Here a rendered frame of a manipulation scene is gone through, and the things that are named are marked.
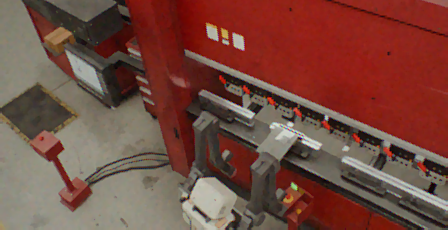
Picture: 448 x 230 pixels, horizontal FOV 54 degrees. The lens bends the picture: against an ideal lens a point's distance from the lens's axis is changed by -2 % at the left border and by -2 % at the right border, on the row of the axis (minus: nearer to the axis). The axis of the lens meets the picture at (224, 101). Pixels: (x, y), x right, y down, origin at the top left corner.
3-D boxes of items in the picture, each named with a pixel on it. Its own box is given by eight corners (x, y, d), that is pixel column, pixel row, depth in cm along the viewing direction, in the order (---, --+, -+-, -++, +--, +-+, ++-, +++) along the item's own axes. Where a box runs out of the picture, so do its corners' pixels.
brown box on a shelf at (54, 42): (41, 44, 418) (36, 34, 409) (65, 31, 430) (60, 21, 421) (56, 57, 402) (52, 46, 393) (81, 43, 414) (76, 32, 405)
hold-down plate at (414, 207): (397, 205, 281) (398, 202, 279) (401, 198, 284) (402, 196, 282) (445, 228, 267) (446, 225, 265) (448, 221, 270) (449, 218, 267)
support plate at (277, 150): (255, 151, 306) (255, 150, 306) (276, 126, 320) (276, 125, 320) (278, 162, 298) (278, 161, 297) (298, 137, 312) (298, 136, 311)
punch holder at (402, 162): (385, 161, 269) (390, 143, 257) (390, 151, 274) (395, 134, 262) (409, 171, 262) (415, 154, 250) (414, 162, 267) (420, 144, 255)
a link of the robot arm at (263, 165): (247, 161, 219) (262, 172, 214) (265, 148, 227) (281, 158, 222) (242, 218, 247) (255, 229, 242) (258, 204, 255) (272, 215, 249)
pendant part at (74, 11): (79, 91, 349) (40, -3, 289) (103, 74, 361) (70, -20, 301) (120, 119, 323) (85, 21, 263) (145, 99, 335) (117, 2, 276)
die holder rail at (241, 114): (199, 102, 361) (197, 93, 354) (204, 97, 364) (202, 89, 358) (251, 127, 338) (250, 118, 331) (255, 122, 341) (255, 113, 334)
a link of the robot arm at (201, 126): (188, 119, 243) (201, 128, 237) (207, 108, 251) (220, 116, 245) (190, 175, 270) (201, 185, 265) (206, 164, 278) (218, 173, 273)
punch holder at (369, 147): (354, 147, 278) (358, 129, 267) (360, 138, 283) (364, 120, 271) (377, 157, 271) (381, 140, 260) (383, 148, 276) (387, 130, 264)
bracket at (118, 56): (98, 73, 356) (95, 67, 351) (120, 56, 369) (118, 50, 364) (133, 91, 337) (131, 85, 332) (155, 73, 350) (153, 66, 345)
